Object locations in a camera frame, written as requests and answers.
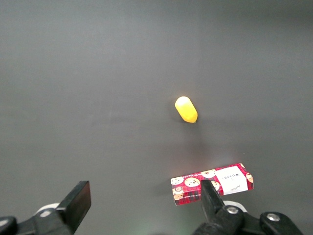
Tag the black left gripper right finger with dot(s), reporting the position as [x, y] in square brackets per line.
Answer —
[211, 203]

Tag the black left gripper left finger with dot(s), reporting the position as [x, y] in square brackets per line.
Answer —
[77, 200]

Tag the red tartan cookie box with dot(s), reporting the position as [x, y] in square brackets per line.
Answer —
[193, 188]

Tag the yellow lemon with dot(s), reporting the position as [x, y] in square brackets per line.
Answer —
[185, 109]

